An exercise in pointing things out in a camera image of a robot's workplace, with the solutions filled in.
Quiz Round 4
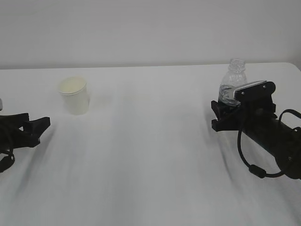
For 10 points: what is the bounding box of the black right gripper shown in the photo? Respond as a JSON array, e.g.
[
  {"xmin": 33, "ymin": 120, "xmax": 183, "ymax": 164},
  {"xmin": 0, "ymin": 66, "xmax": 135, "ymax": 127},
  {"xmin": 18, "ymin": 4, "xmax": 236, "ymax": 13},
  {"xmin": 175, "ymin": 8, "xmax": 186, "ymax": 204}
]
[{"xmin": 211, "ymin": 94, "xmax": 277, "ymax": 133}]

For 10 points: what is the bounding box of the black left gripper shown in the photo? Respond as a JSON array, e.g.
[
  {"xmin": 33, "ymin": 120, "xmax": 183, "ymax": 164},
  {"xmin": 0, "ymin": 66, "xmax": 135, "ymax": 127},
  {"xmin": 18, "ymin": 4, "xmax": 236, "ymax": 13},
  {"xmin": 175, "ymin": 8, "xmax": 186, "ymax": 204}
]
[{"xmin": 0, "ymin": 113, "xmax": 50, "ymax": 153}]

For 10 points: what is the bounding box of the clear green-label water bottle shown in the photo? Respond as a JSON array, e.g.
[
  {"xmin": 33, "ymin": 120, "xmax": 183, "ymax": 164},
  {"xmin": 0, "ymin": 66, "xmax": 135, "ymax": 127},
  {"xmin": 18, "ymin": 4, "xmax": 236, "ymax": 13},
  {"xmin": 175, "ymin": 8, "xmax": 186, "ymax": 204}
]
[{"xmin": 219, "ymin": 58, "xmax": 247, "ymax": 106}]

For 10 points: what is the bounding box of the white paper cup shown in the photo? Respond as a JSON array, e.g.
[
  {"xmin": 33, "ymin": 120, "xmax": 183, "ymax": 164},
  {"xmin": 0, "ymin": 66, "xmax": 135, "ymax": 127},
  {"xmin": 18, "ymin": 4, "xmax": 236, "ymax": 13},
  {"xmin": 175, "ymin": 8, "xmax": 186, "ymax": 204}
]
[{"xmin": 58, "ymin": 77, "xmax": 89, "ymax": 115}]

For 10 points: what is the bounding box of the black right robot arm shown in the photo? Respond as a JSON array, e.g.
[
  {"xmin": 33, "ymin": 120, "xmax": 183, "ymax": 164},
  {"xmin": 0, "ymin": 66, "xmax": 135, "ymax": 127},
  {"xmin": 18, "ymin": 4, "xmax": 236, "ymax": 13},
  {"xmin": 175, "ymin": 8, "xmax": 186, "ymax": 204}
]
[{"xmin": 211, "ymin": 97, "xmax": 301, "ymax": 179}]

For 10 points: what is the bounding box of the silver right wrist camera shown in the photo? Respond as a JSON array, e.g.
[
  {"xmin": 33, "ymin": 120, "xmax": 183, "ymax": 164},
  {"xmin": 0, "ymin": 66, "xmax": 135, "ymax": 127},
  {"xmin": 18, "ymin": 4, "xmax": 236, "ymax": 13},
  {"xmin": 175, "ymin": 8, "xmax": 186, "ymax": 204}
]
[{"xmin": 230, "ymin": 81, "xmax": 276, "ymax": 103}]

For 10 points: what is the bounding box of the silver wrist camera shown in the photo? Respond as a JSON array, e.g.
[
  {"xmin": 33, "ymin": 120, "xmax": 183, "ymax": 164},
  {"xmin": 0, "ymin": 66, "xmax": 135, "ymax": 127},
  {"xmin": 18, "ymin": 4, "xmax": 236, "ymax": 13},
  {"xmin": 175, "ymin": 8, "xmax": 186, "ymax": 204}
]
[
  {"xmin": 230, "ymin": 81, "xmax": 276, "ymax": 103},
  {"xmin": 0, "ymin": 99, "xmax": 3, "ymax": 111}
]

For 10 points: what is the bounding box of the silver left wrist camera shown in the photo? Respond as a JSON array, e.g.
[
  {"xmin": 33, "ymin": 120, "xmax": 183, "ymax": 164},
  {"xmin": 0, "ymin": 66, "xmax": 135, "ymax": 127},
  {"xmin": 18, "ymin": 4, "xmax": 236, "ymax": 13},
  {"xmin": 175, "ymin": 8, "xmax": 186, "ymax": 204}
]
[{"xmin": 0, "ymin": 99, "xmax": 3, "ymax": 111}]

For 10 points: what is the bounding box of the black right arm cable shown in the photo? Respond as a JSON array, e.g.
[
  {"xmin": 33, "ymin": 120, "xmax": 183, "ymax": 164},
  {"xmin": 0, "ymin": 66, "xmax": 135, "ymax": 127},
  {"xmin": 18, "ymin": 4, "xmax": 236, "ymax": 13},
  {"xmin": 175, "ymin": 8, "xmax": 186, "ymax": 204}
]
[{"xmin": 237, "ymin": 103, "xmax": 301, "ymax": 179}]

